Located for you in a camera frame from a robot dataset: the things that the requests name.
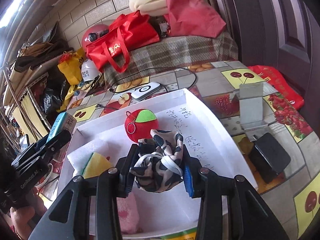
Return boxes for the white shallow cardboard box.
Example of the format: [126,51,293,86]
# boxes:
[57,87,259,239]

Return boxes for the red helmet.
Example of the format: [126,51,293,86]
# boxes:
[81,24,109,51]

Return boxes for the white power bank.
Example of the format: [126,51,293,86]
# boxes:
[131,82,161,101]

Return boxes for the dull red fabric bag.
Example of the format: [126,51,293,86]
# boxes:
[164,0,226,38]

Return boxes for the white foam block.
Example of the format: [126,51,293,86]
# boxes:
[67,139,108,177]

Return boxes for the pink fluffy plush toy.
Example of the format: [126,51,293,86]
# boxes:
[117,192,139,234]

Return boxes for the fruit pattern tablecloth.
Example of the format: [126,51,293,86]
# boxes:
[67,61,319,239]

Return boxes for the yellow green scrub sponge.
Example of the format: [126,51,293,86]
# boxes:
[82,152,113,179]

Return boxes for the grey folded card stand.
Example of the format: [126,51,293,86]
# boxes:
[230,82,267,132]

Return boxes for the black cable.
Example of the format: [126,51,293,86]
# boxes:
[96,67,198,111]

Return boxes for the teal tissue pack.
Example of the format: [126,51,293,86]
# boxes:
[46,112,78,163]

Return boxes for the person left hand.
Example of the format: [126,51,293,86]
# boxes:
[10,188,47,239]

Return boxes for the red apple plush toy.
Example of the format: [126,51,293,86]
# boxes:
[124,109,159,143]

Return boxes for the yellow shopping bag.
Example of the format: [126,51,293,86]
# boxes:
[57,48,86,85]

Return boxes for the black cube box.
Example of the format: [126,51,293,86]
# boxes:
[248,133,291,183]

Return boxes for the red printed bag by door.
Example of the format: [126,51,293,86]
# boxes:
[248,65,304,110]

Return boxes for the red glossy tote bag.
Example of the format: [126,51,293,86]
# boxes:
[86,11,160,73]

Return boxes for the cream foam rolls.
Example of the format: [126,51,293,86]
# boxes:
[129,0,168,17]

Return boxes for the plaid covered bench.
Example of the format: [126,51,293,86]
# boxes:
[104,31,238,88]

